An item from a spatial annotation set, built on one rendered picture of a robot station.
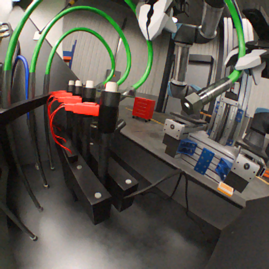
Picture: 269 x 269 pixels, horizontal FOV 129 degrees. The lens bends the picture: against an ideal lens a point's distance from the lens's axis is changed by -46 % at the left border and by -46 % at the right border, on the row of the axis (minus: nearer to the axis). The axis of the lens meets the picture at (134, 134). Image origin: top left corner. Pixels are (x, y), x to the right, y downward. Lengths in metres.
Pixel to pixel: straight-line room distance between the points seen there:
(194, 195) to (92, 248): 0.31
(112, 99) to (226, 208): 0.39
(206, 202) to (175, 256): 0.18
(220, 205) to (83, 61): 6.85
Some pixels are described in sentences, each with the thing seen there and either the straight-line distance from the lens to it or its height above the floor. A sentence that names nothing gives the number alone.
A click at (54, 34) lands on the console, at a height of 1.32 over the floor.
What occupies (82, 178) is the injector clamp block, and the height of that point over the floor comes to 0.98.
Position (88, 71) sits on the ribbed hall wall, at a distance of 6.83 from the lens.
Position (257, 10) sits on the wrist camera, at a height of 1.35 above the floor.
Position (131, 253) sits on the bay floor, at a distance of 0.32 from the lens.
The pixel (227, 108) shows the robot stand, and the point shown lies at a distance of 0.92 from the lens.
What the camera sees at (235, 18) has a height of 1.33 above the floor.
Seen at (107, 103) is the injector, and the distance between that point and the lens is 0.16.
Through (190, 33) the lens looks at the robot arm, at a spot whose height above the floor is 1.54.
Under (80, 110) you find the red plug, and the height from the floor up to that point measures 1.10.
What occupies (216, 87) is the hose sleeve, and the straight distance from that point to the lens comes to 0.16.
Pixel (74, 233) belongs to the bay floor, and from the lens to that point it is 0.33.
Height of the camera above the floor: 1.14
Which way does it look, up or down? 21 degrees down
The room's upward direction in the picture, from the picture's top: 11 degrees clockwise
